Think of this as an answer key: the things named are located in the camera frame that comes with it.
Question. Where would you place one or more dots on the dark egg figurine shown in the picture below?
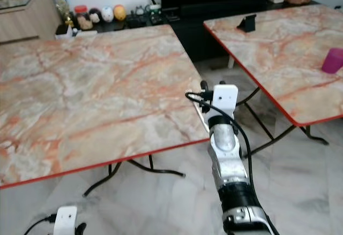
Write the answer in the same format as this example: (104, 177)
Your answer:
(95, 15)

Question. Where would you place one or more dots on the black phone stand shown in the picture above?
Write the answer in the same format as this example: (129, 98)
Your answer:
(247, 23)

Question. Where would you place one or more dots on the red-lidded jar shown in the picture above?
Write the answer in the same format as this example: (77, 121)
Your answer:
(81, 13)

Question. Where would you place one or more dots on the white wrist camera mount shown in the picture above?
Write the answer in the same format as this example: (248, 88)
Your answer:
(65, 220)
(226, 97)

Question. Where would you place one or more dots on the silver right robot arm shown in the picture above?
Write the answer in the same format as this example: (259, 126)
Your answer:
(228, 160)

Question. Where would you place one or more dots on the white egg figurine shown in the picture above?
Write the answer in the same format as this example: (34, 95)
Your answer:
(107, 14)

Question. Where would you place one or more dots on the silver metal fork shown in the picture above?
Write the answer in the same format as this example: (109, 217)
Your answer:
(201, 116)

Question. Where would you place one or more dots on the gold trophy with blue ball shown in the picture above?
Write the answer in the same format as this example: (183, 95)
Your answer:
(59, 0)

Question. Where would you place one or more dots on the light wooden cabinet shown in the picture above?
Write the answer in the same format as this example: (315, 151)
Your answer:
(27, 21)

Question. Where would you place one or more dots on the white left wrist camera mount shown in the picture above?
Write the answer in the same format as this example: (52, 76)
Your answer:
(65, 220)

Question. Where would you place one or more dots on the yellow egg figurine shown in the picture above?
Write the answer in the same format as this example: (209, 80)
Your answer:
(120, 12)

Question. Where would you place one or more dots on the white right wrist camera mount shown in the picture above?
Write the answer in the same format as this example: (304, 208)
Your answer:
(226, 97)

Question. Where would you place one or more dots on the dark mug with white rim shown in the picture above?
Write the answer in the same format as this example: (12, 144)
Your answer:
(154, 9)

